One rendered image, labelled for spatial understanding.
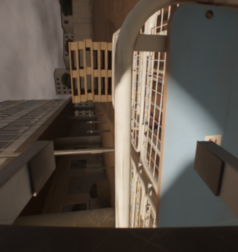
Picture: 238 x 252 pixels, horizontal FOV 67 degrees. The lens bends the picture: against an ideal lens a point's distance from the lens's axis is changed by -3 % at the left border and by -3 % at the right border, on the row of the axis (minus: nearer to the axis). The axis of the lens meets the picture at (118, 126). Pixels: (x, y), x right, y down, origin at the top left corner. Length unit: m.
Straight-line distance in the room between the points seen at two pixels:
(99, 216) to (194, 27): 5.93
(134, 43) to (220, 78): 0.12
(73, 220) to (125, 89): 5.91
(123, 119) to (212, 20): 0.16
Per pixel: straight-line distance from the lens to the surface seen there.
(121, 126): 0.23
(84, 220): 6.05
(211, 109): 0.28
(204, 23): 0.27
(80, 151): 5.45
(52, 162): 0.16
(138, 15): 0.24
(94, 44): 3.95
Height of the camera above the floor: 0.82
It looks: 9 degrees down
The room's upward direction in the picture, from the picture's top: 92 degrees counter-clockwise
